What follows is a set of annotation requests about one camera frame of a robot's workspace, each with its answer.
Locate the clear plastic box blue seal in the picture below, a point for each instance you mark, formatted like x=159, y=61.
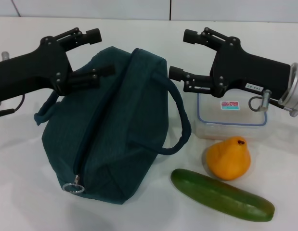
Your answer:
x=230, y=120

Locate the orange pear-shaped fruit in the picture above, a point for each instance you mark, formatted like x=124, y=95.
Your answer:
x=228, y=160

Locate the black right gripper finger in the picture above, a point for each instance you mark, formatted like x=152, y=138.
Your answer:
x=190, y=36
x=176, y=72

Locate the green cucumber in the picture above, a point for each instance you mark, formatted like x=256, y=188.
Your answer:
x=221, y=196

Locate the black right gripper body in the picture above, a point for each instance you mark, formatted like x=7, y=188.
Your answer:
x=247, y=72

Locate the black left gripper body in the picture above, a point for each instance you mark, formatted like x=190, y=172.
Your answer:
x=30, y=69

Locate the dark teal fabric bag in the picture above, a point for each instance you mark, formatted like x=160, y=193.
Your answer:
x=110, y=125

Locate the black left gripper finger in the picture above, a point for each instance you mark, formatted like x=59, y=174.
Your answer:
x=93, y=36
x=86, y=80

